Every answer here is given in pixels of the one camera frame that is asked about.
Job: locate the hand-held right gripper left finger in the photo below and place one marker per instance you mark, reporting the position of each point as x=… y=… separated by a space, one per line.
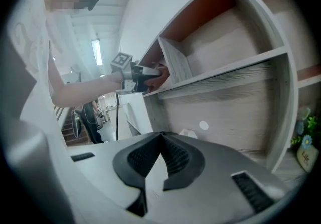
x=105 y=167

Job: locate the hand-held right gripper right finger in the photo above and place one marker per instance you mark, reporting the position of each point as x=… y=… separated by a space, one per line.
x=213 y=167

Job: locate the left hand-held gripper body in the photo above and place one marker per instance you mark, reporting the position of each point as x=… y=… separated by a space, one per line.
x=126 y=72

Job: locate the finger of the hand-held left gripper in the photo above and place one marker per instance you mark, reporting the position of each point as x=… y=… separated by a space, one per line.
x=148 y=72

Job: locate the brown knitted cloth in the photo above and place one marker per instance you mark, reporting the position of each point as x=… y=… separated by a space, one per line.
x=160 y=81

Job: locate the grey wooden shelf unit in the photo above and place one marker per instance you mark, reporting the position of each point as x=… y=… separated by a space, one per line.
x=225 y=107

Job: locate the person's left forearm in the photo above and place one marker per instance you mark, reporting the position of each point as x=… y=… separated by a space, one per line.
x=82 y=90

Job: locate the long ceiling light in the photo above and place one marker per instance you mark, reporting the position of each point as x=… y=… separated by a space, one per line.
x=96 y=52

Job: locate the brown wooden steps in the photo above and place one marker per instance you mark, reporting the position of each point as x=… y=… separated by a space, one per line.
x=72 y=140

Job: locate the white plastic bag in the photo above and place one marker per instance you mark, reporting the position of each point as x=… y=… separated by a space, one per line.
x=188 y=133

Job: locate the person's white printed shirt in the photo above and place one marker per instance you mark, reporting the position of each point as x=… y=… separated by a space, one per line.
x=37 y=54

